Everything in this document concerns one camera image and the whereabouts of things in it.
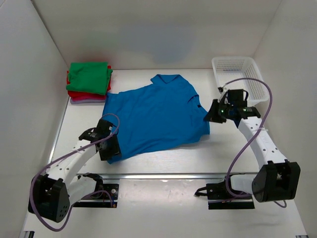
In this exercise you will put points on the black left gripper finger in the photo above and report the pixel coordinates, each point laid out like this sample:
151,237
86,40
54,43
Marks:
113,145
107,155

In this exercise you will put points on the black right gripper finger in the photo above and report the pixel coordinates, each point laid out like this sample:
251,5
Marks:
214,118
213,111

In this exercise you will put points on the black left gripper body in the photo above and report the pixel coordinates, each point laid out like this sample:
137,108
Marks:
107,135

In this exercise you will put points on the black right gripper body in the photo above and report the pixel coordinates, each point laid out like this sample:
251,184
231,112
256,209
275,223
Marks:
224,108

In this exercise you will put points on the blue t-shirt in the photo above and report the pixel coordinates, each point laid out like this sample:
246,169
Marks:
160,116

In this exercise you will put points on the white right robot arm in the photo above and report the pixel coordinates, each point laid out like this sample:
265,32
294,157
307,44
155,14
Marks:
277,178

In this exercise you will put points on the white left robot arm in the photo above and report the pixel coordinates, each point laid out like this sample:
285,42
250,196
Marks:
55,190

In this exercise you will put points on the folded purple t-shirt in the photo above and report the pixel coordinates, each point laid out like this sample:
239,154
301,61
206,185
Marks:
86,101

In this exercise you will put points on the white plastic mesh basket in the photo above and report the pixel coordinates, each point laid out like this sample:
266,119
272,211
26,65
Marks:
240,73

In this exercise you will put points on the folded green t-shirt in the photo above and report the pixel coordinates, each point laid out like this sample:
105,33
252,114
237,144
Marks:
89,77

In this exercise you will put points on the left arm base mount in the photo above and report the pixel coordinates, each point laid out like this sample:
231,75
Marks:
102,200

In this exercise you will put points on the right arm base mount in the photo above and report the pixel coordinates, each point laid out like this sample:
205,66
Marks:
220,199

